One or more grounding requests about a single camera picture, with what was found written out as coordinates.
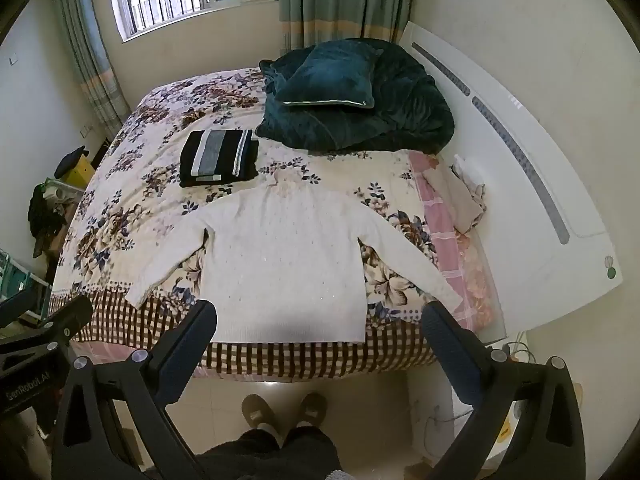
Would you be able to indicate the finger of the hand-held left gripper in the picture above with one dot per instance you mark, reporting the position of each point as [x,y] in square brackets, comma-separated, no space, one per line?
[72,314]

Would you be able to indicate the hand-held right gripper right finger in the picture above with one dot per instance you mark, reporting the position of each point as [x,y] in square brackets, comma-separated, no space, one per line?
[441,331]

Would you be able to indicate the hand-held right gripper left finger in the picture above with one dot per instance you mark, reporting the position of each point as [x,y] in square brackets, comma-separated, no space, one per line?
[201,321]

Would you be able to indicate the white knit sweater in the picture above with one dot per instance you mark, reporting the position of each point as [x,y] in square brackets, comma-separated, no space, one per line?
[280,260]

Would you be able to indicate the pink checked bed sheet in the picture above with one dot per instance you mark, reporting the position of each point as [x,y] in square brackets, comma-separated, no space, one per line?
[445,240]

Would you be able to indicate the black bag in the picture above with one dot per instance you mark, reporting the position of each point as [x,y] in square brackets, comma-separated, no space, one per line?
[45,212]

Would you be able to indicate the beige slipper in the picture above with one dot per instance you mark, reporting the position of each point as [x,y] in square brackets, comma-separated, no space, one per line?
[259,411]
[311,409]

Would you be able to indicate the beige folded cloth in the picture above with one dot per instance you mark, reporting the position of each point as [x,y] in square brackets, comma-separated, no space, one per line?
[457,202]

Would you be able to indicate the floral bed blanket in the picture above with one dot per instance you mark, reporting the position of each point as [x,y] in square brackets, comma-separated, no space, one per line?
[150,195]

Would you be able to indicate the yellow box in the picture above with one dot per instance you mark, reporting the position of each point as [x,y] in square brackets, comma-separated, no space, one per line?
[79,175]

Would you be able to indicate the folded black striped sweater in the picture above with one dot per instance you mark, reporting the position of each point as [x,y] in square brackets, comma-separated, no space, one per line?
[217,157]

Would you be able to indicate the white headboard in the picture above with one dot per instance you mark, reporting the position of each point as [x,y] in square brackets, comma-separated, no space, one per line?
[525,185]

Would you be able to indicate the teal velvet comforter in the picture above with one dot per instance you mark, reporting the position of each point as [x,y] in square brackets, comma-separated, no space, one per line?
[410,110]

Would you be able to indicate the green striped curtain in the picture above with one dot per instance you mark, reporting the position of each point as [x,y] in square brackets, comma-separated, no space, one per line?
[345,0]
[92,55]

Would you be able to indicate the teal velvet pillow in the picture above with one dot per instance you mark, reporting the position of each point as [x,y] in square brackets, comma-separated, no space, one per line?
[327,77]

